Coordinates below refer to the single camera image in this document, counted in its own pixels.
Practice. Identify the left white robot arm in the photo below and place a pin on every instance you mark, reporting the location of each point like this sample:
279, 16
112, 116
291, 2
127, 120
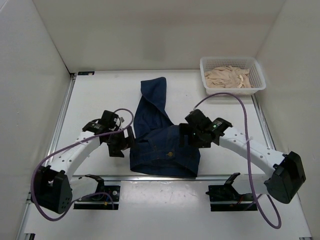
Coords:
55, 188

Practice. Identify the small dark label sticker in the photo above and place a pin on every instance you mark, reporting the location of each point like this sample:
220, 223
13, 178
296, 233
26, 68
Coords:
86, 73

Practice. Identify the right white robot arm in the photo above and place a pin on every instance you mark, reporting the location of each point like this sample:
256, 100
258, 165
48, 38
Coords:
283, 174

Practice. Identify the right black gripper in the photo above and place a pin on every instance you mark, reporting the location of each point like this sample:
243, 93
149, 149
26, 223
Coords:
185, 129

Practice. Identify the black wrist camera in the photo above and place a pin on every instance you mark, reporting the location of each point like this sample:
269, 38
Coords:
197, 120
110, 120

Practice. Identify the white plastic mesh basket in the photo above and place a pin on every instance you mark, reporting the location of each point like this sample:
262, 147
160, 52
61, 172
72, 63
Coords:
256, 77

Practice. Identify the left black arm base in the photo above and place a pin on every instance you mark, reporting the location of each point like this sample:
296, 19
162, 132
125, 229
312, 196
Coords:
90, 192

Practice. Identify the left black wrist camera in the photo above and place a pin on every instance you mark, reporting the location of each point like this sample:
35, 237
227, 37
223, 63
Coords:
110, 120

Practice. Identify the beige cloth in basket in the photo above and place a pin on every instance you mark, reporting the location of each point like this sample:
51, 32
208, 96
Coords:
228, 77

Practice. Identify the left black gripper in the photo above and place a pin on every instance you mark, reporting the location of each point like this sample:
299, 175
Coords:
125, 143

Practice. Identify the aluminium front rail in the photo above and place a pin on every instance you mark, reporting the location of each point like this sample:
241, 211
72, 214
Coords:
117, 178

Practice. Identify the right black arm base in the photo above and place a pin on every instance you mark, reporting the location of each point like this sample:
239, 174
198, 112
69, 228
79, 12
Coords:
224, 197

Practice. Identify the dark blue denim trousers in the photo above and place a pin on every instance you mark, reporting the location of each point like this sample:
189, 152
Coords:
157, 149

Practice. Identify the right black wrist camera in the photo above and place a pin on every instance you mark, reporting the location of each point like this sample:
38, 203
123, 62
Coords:
197, 120

